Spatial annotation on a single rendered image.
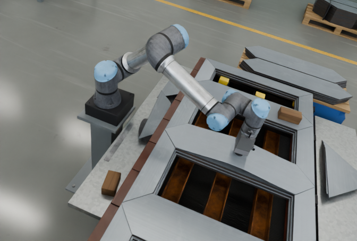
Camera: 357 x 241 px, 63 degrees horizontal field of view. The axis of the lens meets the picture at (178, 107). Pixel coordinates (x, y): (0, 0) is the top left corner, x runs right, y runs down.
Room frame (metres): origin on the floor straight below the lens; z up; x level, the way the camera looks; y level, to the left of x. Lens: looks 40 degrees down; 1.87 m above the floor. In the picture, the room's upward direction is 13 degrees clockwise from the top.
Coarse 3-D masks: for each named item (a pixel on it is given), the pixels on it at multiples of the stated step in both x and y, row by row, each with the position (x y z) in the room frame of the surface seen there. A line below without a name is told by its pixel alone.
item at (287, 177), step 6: (282, 162) 0.96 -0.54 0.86; (288, 162) 0.98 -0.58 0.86; (282, 168) 0.93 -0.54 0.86; (288, 168) 0.94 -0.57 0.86; (294, 168) 0.95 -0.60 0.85; (282, 174) 0.89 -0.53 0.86; (288, 174) 0.90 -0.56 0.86; (294, 174) 0.91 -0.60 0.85; (282, 180) 0.86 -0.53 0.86; (288, 180) 0.87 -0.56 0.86; (294, 180) 0.88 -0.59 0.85; (282, 186) 0.82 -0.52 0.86; (288, 186) 0.83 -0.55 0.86; (294, 186) 0.84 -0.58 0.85; (294, 192) 0.81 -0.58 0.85
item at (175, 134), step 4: (184, 124) 1.07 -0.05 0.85; (172, 128) 1.03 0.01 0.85; (176, 128) 1.03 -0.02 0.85; (180, 128) 1.04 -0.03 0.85; (184, 128) 1.04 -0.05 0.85; (172, 132) 1.00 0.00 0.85; (176, 132) 1.01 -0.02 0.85; (180, 132) 1.01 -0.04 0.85; (172, 136) 0.97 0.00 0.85; (176, 136) 0.98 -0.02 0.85; (180, 136) 0.98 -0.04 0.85; (172, 140) 0.95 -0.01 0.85; (176, 140) 0.95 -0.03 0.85; (176, 144) 0.93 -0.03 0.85
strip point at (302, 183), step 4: (296, 168) 0.95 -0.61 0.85; (296, 172) 0.93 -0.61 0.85; (300, 172) 0.94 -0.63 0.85; (296, 176) 0.90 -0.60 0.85; (300, 176) 0.91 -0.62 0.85; (304, 176) 0.92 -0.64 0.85; (296, 180) 0.88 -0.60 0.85; (300, 180) 0.88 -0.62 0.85; (304, 180) 0.89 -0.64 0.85; (308, 180) 0.90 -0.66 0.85; (296, 184) 0.86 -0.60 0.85; (300, 184) 0.86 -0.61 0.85; (304, 184) 0.87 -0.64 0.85; (308, 184) 0.88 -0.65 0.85; (312, 184) 0.88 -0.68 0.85; (296, 188) 0.83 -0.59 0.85; (300, 188) 0.84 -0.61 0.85; (304, 188) 0.85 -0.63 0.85; (308, 188) 0.85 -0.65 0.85; (296, 192) 0.81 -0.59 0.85; (300, 192) 0.82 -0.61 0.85
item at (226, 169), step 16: (240, 80) 1.63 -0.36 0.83; (288, 96) 1.57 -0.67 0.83; (176, 112) 1.16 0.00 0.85; (192, 112) 1.19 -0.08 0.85; (288, 128) 1.25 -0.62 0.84; (192, 160) 0.88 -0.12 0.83; (208, 160) 0.88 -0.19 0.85; (240, 176) 0.84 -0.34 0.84; (256, 176) 0.85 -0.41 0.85; (272, 192) 0.80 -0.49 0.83; (288, 192) 0.81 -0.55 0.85; (288, 208) 0.74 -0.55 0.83; (288, 224) 0.67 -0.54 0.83; (144, 240) 0.46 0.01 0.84; (288, 240) 0.59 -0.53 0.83
